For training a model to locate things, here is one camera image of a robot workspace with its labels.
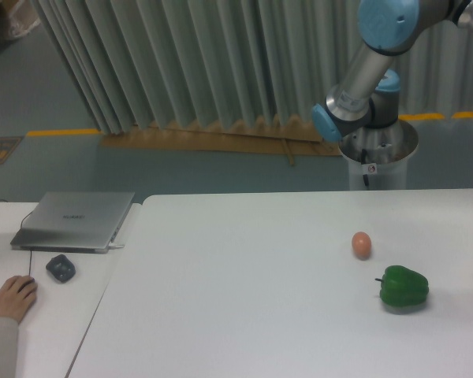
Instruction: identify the person's right hand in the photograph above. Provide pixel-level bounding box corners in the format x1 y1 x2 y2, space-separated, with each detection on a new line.
0 276 37 324

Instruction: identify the black computer mouse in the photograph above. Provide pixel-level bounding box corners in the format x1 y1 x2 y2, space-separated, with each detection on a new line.
17 279 38 298

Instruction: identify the grey sleeved forearm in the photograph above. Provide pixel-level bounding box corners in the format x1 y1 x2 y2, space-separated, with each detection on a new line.
0 317 19 377

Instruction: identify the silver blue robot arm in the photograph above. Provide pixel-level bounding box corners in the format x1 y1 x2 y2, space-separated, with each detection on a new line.
311 1 473 165

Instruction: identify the green bell pepper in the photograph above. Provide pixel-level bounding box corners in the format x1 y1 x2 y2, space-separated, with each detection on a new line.
375 265 429 308

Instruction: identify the dark grey small device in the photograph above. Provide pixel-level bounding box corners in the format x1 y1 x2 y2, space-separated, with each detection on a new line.
46 254 76 284

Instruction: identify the silver closed laptop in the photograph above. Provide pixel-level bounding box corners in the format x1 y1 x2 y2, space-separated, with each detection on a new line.
10 191 135 253

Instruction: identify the pale green pleated curtain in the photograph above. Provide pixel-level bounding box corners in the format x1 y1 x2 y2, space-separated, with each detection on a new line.
28 0 473 133

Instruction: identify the clear plastic bag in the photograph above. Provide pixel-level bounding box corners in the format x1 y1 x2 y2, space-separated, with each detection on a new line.
0 0 40 41

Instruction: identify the brown cardboard sheet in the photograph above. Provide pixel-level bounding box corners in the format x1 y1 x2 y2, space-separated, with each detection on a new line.
100 118 340 165

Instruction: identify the brown egg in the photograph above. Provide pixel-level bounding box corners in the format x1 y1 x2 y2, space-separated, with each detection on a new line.
352 232 372 260

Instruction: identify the black mouse cable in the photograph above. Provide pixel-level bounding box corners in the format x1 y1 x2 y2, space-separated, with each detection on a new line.
0 199 45 279

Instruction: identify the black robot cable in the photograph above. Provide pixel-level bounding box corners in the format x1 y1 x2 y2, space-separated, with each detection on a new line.
360 147 370 191

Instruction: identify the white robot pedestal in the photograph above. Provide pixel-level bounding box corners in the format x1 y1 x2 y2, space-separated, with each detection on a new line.
343 156 408 191

